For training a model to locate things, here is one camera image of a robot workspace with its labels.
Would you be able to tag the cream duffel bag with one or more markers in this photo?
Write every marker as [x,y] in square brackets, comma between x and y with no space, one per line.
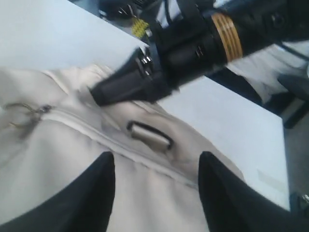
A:
[51,131]

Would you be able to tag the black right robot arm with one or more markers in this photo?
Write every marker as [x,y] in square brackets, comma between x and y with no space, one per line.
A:
[249,26]

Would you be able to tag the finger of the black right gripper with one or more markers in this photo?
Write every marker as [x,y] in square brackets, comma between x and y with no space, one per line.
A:
[124,87]

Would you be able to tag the yellow black marker tag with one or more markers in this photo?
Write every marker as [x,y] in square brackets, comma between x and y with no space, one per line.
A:
[139,27]

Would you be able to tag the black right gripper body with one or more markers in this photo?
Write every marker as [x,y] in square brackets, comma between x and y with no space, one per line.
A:
[180,53]

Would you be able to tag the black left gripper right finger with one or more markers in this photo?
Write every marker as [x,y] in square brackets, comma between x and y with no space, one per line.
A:
[230,205]

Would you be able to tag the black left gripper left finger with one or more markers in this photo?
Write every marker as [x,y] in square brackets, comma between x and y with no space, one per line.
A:
[85,205]

